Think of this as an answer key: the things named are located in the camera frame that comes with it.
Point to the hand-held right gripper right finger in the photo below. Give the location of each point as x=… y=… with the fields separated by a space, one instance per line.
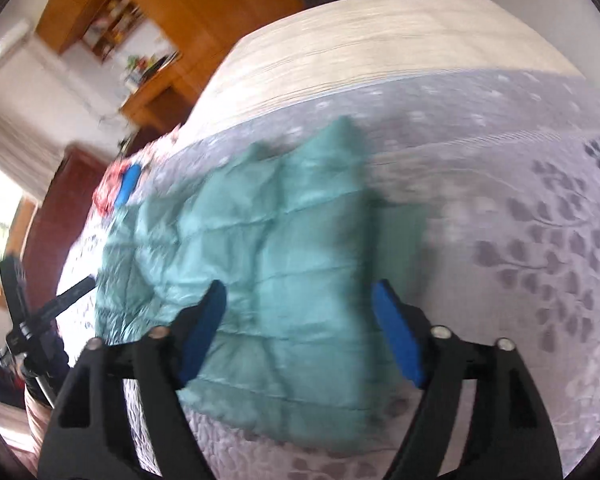
x=397 y=330

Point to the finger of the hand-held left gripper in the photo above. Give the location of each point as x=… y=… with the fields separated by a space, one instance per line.
x=67 y=297
x=14 y=285

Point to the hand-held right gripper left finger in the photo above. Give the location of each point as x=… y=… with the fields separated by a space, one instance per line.
x=205 y=325

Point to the teal puffer jacket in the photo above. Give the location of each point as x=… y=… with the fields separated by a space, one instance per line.
x=290 y=260

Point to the dark red wooden headboard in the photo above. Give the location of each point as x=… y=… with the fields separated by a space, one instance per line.
x=65 y=210

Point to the person's pink quilted pants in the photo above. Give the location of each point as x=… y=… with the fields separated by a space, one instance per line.
x=37 y=425

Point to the pink floral cloth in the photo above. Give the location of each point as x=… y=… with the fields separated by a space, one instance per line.
x=107 y=185

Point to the small blue object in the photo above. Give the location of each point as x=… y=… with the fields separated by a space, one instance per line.
x=128 y=185

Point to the white curtain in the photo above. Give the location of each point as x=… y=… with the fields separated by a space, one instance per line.
x=15 y=145

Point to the grey floral quilt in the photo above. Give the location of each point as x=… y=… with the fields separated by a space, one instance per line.
x=505 y=200

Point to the white air conditioner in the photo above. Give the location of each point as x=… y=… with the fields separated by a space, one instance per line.
x=5 y=50

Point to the desk clutter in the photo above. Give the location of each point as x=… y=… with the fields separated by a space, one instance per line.
x=147 y=67

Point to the shelf items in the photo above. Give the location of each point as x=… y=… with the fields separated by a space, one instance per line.
x=112 y=27

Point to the beige striped bedspread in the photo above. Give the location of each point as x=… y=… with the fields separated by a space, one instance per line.
x=380 y=45

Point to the wooden wardrobe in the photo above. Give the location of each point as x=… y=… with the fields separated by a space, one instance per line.
x=205 y=0

